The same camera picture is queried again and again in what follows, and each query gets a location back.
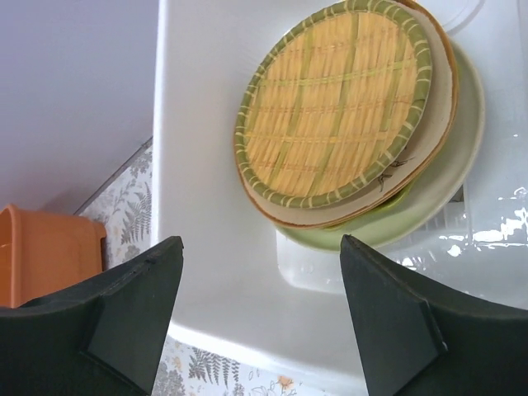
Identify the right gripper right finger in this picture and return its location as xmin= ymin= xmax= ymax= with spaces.
xmin=340 ymin=235 xmax=527 ymax=395

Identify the orange plastic bin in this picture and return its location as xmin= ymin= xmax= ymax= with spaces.
xmin=1 ymin=205 xmax=106 ymax=308

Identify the woven bamboo tray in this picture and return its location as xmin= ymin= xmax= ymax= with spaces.
xmin=234 ymin=1 xmax=433 ymax=209

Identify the white plastic bin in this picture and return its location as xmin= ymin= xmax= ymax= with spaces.
xmin=152 ymin=1 xmax=527 ymax=395

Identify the beige bird plate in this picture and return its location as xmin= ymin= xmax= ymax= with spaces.
xmin=243 ymin=1 xmax=459 ymax=229

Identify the beige green leaf plate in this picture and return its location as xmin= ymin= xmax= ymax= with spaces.
xmin=276 ymin=41 xmax=486 ymax=257

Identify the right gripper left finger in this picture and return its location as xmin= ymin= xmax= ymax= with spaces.
xmin=1 ymin=236 xmax=183 ymax=395

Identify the floral patterned table mat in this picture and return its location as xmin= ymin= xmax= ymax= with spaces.
xmin=76 ymin=138 xmax=314 ymax=396

